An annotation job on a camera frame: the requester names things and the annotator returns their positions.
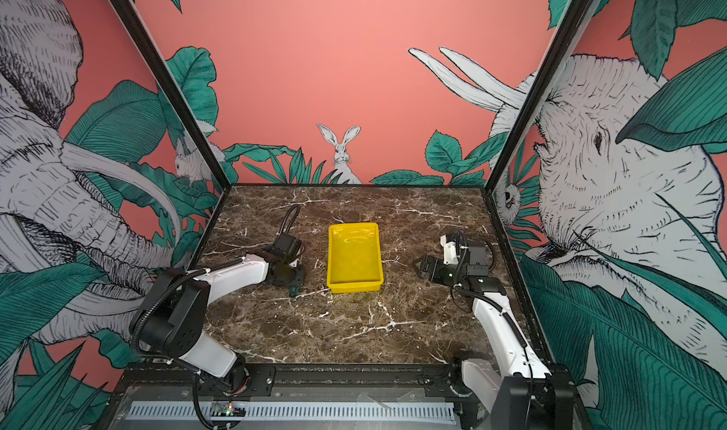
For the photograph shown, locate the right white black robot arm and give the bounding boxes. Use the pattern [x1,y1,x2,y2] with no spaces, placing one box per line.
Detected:
[413,235,576,429]

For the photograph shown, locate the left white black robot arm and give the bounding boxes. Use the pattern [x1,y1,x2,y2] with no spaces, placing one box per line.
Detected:
[130,233,305,395]

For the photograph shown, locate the yellow plastic bin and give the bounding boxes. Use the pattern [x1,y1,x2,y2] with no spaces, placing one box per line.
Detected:
[327,223,384,294]

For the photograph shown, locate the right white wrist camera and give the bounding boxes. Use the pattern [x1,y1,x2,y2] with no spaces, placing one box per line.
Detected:
[440,235,459,265]

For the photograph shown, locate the white slotted cable duct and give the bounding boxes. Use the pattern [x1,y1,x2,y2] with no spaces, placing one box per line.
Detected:
[125,401,458,425]

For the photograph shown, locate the black front mounting rail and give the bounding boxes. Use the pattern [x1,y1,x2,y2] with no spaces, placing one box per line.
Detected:
[115,363,475,401]

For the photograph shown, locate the right black frame post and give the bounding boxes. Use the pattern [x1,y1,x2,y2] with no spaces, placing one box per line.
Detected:
[485,0,600,196]

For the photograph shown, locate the black frame post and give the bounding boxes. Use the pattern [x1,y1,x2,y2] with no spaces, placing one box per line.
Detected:
[109,0,232,192]
[485,0,600,196]

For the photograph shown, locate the left black frame post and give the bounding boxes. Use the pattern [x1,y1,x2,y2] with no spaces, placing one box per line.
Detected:
[109,0,232,192]

